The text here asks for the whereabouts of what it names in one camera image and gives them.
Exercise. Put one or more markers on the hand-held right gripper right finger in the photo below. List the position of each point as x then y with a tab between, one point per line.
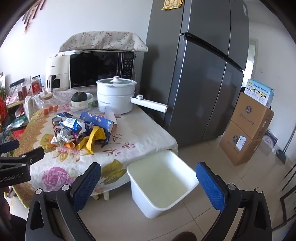
209	185

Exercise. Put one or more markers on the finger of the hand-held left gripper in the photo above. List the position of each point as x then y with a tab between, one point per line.
33	155
8	146

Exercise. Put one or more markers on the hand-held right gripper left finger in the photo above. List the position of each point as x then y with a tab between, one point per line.
89	183

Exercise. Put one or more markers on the silver wrapper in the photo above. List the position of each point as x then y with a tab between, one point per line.
61	138

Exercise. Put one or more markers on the red drink can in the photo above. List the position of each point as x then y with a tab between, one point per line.
56	126

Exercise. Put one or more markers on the orange peel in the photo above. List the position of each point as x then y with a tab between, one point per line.
69	145

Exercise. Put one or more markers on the yellow banana peel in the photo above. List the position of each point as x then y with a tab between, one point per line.
91	139

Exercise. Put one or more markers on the purple drink can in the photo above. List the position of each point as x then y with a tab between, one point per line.
80	138

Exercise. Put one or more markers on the blue white milk carton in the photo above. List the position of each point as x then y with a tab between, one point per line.
71	124

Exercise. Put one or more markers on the white plastic bin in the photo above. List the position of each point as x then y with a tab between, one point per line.
159	176

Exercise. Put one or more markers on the dark blue carton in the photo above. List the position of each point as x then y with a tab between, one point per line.
66	115

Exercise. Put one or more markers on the blue biscuit box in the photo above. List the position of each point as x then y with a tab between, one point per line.
97	120

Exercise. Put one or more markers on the cluttered storage shelf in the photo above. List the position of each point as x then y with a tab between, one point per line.
13	106

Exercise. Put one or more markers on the plastic bag of oranges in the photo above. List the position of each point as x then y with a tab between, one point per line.
49	109

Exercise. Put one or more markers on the cardboard box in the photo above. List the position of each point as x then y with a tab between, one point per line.
252	115
240	146

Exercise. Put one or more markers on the red tin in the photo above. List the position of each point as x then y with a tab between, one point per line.
36	86

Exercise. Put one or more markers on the white floral bowl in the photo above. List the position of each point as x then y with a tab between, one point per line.
79	104

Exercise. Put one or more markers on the white paper box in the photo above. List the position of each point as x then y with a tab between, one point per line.
110	115

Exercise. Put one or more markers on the dark green pumpkin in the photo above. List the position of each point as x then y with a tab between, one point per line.
79	96

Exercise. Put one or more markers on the white blue packet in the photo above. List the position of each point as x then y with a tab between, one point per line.
270	139

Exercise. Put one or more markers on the green lime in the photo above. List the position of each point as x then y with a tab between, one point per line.
92	104

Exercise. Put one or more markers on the green dustpan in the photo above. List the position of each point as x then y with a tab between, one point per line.
281	155

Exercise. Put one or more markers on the dark metal chair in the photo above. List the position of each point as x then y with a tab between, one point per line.
289	192

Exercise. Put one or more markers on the white air fryer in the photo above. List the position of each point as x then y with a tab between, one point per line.
57	71

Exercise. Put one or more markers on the white electric pot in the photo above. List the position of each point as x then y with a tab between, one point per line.
115	97

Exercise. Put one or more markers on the grey refrigerator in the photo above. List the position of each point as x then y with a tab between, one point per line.
196	81

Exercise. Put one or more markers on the blue white printed box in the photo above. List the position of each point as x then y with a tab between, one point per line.
260	92

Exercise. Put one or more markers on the black microwave oven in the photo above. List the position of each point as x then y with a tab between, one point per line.
97	69

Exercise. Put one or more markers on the floral cloth cover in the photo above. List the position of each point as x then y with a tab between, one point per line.
101	40

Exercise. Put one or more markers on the yellow paper note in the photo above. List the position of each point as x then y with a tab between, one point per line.
172	4

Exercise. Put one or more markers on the red wall decoration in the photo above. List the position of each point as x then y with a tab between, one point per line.
33	11

